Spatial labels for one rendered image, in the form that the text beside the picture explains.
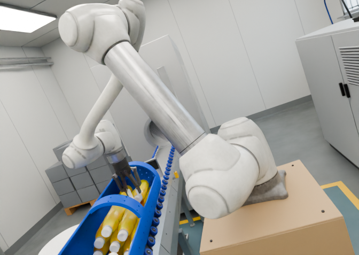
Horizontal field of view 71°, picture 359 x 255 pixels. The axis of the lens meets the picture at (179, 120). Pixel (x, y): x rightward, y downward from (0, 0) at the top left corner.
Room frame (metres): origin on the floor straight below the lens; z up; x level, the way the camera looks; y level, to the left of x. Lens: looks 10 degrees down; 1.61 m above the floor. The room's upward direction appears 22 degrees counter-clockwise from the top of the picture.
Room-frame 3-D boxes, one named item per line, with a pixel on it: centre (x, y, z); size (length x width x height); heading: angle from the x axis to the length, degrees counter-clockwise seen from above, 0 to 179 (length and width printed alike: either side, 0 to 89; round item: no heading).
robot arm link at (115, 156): (1.22, 0.36, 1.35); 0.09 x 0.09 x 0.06
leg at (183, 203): (2.56, 0.31, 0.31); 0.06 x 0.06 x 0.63; 83
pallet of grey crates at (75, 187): (4.58, 1.85, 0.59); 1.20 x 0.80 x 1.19; 76
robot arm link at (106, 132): (1.21, 0.36, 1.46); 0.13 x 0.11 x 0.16; 143
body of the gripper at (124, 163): (1.22, 0.36, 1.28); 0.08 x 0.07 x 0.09; 83
